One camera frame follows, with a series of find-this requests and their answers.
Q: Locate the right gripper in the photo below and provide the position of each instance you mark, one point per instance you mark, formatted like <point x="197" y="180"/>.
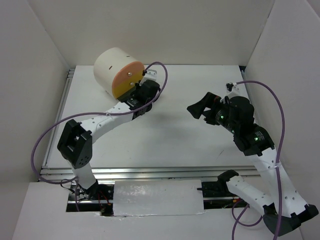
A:
<point x="196" y="109"/>

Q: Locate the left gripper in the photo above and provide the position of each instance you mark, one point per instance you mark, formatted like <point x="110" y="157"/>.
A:
<point x="137" y="88"/>

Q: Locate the yellow drawer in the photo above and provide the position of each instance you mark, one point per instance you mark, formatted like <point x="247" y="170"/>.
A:
<point x="122" y="89"/>

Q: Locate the pink top drawer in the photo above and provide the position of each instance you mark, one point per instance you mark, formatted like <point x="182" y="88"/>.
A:
<point x="132" y="72"/>

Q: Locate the white round drawer cabinet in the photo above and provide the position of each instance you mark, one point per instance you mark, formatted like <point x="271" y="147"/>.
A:
<point x="108" y="64"/>

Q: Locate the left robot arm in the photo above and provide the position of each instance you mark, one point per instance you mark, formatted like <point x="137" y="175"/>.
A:
<point x="77" y="138"/>

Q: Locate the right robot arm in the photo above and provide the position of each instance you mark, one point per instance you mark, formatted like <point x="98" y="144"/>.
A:
<point x="283" y="200"/>

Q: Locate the white foil sheet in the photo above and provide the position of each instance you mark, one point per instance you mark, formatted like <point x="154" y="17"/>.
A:
<point x="157" y="198"/>

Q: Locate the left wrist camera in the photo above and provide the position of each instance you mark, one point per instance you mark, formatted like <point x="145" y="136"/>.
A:
<point x="149" y="75"/>

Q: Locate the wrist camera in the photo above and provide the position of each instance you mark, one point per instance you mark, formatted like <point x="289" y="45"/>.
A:
<point x="149" y="75"/>
<point x="232" y="90"/>

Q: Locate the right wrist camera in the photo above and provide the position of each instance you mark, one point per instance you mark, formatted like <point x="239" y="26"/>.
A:
<point x="232" y="90"/>

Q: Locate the aluminium rail frame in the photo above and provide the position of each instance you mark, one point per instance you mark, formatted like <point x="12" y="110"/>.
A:
<point x="165" y="143"/>

